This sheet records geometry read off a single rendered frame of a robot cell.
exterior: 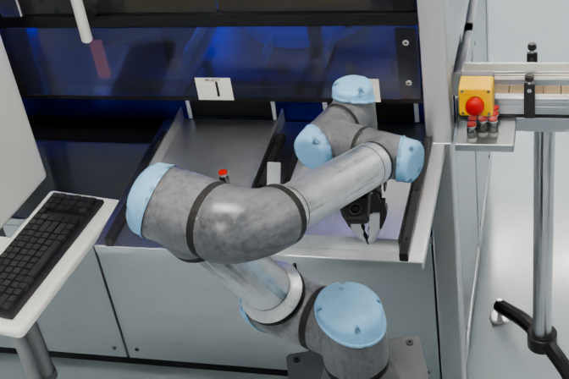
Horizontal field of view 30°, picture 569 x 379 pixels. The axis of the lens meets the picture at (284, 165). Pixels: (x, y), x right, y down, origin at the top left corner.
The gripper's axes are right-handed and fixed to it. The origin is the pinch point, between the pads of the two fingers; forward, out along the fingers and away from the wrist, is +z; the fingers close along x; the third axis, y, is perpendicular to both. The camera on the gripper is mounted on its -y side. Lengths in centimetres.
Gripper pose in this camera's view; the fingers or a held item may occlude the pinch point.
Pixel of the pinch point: (367, 241)
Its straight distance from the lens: 209.8
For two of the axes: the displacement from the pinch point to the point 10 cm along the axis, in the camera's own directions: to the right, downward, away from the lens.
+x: -9.7, -0.3, 2.6
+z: 1.3, 8.0, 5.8
